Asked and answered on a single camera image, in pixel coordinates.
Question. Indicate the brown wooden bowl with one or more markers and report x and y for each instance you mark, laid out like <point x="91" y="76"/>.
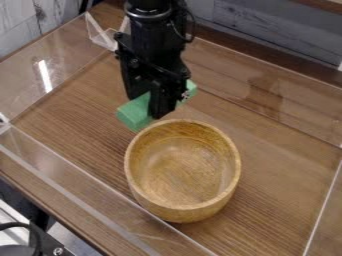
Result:
<point x="183" y="168"/>

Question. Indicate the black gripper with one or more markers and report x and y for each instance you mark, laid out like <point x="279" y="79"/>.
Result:
<point x="150" y="54"/>

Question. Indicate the clear acrylic tray walls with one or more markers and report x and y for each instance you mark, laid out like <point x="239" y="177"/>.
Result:
<point x="63" y="144"/>

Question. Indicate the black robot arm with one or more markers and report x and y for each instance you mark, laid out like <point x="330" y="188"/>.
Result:
<point x="154" y="7"/>

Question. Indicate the green rectangular block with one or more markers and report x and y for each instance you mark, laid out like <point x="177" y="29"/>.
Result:
<point x="133" y="113"/>

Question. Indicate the black metal bracket with screw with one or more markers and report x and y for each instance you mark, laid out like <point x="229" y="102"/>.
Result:
<point x="44" y="244"/>

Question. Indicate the clear acrylic corner bracket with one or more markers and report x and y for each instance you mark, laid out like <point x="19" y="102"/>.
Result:
<point x="100" y="36"/>

